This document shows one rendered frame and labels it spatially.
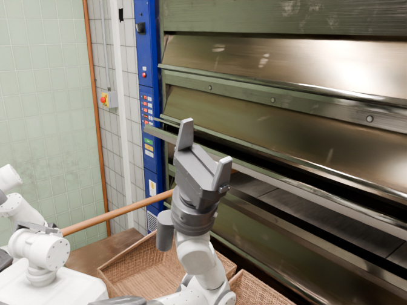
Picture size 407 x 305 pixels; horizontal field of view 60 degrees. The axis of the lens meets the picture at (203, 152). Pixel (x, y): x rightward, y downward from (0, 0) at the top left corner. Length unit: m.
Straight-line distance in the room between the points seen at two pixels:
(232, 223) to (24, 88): 1.58
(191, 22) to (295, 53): 0.57
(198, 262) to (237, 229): 0.98
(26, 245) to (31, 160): 1.86
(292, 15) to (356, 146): 0.48
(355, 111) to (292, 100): 0.24
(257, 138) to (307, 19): 0.48
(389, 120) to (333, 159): 0.22
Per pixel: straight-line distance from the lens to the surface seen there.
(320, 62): 1.25
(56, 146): 2.69
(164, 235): 0.72
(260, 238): 1.64
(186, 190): 0.63
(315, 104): 1.27
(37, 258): 0.81
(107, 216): 1.49
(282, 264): 1.58
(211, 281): 0.88
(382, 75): 1.15
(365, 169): 1.21
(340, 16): 1.22
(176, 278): 2.10
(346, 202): 1.12
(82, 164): 2.80
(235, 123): 1.53
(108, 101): 2.38
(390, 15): 1.15
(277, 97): 1.36
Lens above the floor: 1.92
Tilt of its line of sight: 20 degrees down
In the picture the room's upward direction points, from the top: straight up
